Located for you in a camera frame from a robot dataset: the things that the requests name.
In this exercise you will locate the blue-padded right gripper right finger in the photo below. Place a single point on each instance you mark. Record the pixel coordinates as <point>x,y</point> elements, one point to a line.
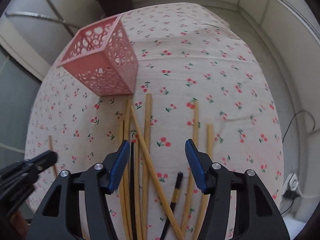
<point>256,216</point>

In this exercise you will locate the metal rack tube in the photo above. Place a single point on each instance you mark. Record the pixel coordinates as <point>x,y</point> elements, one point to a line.
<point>40,17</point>

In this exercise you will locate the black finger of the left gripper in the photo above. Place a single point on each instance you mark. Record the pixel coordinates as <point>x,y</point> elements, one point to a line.
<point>39,164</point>

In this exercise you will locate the cherry print tablecloth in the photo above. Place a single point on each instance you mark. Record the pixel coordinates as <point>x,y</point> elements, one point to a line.
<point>188,59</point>

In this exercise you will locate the black chopstick with gold band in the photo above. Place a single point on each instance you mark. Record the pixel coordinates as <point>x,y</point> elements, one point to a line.
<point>174,199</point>

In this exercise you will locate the pink perforated utensil basket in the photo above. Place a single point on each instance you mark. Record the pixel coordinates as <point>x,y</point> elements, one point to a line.
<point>101,57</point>

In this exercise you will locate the black trash bin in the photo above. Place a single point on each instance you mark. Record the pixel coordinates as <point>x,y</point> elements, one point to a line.
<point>114,7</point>

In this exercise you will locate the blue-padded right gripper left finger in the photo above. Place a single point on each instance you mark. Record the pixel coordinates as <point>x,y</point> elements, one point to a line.
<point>58,215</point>

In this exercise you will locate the white power strip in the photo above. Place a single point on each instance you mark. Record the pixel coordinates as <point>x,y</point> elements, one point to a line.
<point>290,185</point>

